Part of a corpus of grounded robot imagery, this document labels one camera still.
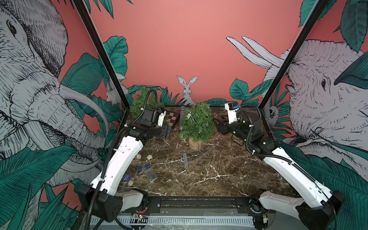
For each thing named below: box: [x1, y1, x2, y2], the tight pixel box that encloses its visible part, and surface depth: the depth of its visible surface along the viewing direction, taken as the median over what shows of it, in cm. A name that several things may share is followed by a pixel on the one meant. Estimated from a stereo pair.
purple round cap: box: [122, 173, 132, 183], surface depth 85 cm
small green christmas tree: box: [178, 101, 217, 150], surface depth 78 cm
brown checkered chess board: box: [165, 110, 181, 127], surface depth 111 cm
